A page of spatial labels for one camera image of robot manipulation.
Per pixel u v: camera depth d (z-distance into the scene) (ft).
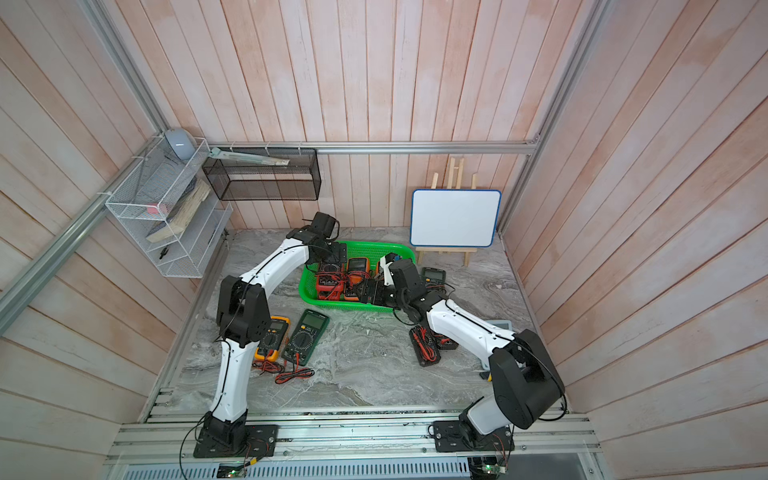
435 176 3.12
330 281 3.03
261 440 2.40
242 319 1.94
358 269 3.33
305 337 2.91
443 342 2.82
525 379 1.41
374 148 3.15
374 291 2.45
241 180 3.49
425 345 2.82
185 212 2.67
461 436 2.14
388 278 2.50
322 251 2.44
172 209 2.45
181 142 2.68
